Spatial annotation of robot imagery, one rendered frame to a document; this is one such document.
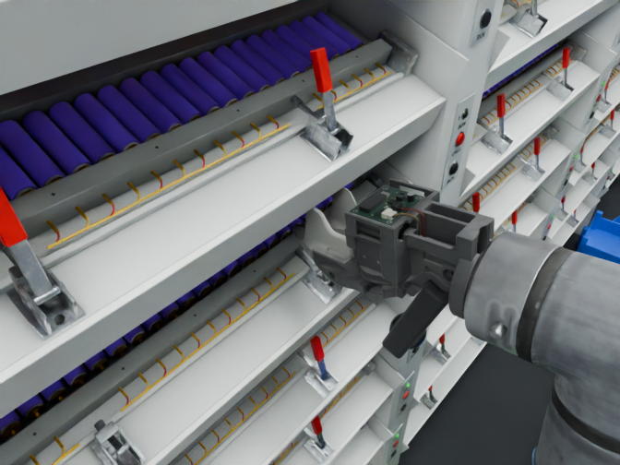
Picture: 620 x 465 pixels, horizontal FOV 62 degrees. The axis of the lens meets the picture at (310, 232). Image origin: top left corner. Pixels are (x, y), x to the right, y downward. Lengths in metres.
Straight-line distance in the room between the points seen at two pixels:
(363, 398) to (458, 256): 0.57
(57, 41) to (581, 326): 0.34
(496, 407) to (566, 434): 1.21
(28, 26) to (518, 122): 0.84
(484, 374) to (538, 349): 1.30
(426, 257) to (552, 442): 0.17
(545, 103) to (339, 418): 0.69
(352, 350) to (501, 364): 1.01
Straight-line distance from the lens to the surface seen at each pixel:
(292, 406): 0.72
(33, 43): 0.28
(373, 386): 0.97
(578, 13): 0.97
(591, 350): 0.38
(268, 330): 0.55
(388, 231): 0.42
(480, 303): 0.40
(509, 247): 0.41
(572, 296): 0.38
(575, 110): 1.34
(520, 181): 1.18
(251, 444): 0.70
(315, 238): 0.51
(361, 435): 1.13
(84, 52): 0.29
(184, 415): 0.51
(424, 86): 0.61
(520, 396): 1.68
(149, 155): 0.40
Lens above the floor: 1.32
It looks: 40 degrees down
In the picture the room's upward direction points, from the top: straight up
